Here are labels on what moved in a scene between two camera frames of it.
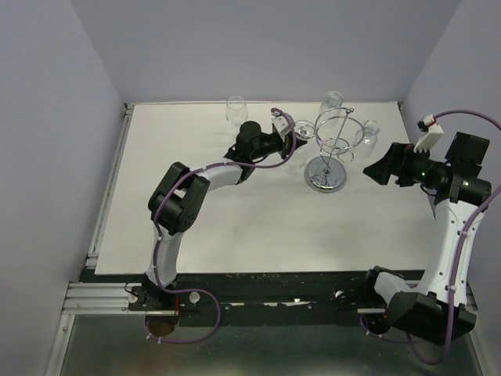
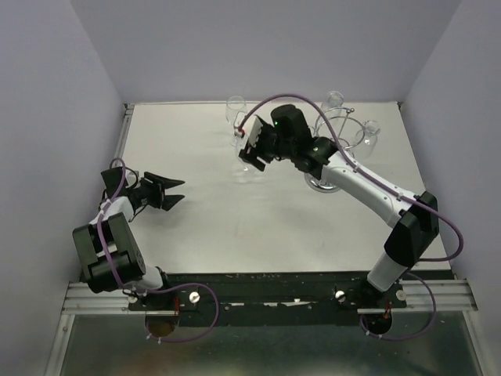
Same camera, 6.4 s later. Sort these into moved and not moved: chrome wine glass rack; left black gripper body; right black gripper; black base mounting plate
Moved: left black gripper body; right black gripper
Not moved: black base mounting plate; chrome wine glass rack
